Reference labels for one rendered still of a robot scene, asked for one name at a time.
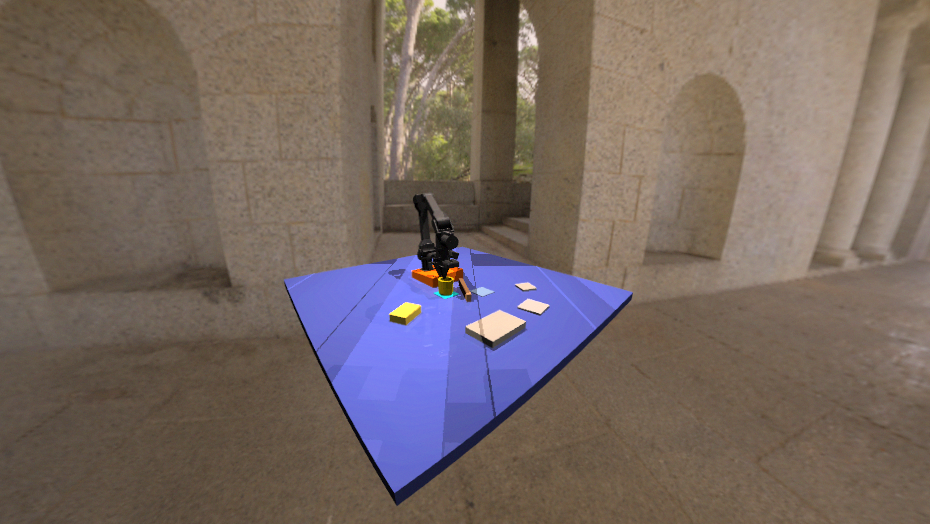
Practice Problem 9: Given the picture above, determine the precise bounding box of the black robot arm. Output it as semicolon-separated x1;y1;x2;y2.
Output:
413;193;459;272

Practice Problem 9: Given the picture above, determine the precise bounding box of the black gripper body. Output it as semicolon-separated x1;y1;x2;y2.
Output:
427;245;459;269

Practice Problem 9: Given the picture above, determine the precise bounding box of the yellow rectangular block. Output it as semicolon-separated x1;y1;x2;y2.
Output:
389;302;421;326

